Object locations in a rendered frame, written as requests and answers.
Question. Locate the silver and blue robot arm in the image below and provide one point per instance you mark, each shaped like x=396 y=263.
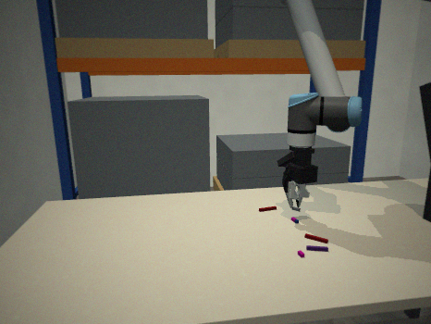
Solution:
x=329 y=105

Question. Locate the purple rod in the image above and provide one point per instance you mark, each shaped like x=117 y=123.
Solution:
x=316 y=248

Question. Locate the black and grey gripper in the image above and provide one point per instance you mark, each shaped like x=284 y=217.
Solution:
x=308 y=174

